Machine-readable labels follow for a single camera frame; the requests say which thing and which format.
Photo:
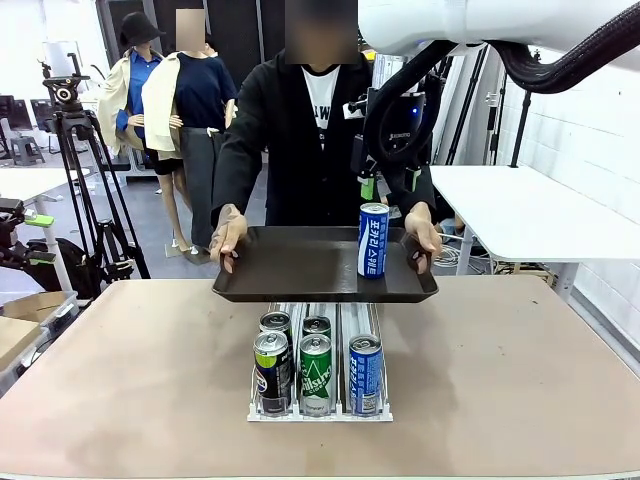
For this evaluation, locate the mannequin with navy shirt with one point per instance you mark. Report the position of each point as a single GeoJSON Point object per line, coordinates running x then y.
{"type": "Point", "coordinates": [200, 95]}

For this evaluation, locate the black camera tripod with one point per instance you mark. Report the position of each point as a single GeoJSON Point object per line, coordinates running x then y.
{"type": "Point", "coordinates": [82, 170]}

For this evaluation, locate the black upright pole stand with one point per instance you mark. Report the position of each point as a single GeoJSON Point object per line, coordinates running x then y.
{"type": "Point", "coordinates": [520, 130]}

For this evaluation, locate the large white work table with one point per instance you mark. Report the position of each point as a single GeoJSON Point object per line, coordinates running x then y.
{"type": "Point", "coordinates": [525, 210]}

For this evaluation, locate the black bag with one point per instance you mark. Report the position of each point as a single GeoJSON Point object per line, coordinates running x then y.
{"type": "Point", "coordinates": [75, 265]}

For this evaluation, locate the flat cardboard sheet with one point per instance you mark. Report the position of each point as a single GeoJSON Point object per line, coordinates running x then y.
{"type": "Point", "coordinates": [17, 337]}

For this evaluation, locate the blue Pocari Sweat can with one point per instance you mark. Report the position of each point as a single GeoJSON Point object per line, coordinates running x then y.
{"type": "Point", "coordinates": [373, 242]}
{"type": "Point", "coordinates": [365, 377]}

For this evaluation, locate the black step stool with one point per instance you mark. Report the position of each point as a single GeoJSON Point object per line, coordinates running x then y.
{"type": "Point", "coordinates": [26, 150]}

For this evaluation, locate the white can dispenser rack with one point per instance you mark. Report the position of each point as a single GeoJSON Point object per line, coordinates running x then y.
{"type": "Point", "coordinates": [345, 330]}

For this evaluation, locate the mannequin with black hat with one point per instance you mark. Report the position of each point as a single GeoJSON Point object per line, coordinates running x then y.
{"type": "Point", "coordinates": [135, 85]}

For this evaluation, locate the person's right hand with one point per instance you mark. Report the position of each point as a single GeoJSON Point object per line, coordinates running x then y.
{"type": "Point", "coordinates": [227, 232]}

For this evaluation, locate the black Pepsi can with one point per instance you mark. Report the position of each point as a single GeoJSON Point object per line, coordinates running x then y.
{"type": "Point", "coordinates": [272, 375]}
{"type": "Point", "coordinates": [275, 321]}

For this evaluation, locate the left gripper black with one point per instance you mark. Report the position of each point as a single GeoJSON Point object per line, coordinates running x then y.
{"type": "Point", "coordinates": [5, 235]}

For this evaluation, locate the open cardboard box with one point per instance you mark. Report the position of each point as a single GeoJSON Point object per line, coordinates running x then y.
{"type": "Point", "coordinates": [35, 306]}

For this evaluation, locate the green Chilsung Cider can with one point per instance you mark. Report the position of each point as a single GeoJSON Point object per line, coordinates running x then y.
{"type": "Point", "coordinates": [315, 377]}
{"type": "Point", "coordinates": [316, 325]}

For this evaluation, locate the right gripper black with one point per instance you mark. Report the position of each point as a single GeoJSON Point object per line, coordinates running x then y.
{"type": "Point", "coordinates": [407, 127]}

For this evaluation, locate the black stand with clamp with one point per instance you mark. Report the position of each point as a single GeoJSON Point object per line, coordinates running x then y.
{"type": "Point", "coordinates": [494, 130]}

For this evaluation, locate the dark brown serving tray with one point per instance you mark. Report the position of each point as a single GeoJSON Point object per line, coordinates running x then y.
{"type": "Point", "coordinates": [300, 265]}

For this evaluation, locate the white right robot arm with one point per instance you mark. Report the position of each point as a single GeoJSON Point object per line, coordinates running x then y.
{"type": "Point", "coordinates": [450, 20]}

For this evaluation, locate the person sitting on floor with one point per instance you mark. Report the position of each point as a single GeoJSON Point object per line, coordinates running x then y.
{"type": "Point", "coordinates": [452, 225]}

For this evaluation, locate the grey plastic storage bin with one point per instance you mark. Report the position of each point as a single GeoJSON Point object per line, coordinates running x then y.
{"type": "Point", "coordinates": [62, 317]}

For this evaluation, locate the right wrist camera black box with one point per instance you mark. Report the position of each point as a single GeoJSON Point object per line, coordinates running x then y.
{"type": "Point", "coordinates": [358, 150]}

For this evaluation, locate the black leaning stand pole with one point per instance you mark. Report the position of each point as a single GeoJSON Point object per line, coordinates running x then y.
{"type": "Point", "coordinates": [442, 135]}
{"type": "Point", "coordinates": [462, 120]}

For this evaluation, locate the white board panel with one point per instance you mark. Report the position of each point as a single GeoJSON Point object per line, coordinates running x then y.
{"type": "Point", "coordinates": [60, 57]}

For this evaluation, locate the person's left hand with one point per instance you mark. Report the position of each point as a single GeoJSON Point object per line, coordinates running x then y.
{"type": "Point", "coordinates": [425, 232]}

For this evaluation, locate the person in black cardigan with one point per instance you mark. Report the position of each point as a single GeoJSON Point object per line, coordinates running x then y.
{"type": "Point", "coordinates": [295, 140]}

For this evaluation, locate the grey mannequin base plate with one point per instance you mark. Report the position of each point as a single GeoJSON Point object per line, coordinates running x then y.
{"type": "Point", "coordinates": [200, 257]}

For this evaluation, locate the white table with white leg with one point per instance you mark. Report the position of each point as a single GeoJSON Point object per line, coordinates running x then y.
{"type": "Point", "coordinates": [25, 182]}

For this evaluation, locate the person's right forearm black sleeve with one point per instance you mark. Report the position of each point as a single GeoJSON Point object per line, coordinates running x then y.
{"type": "Point", "coordinates": [235, 175]}

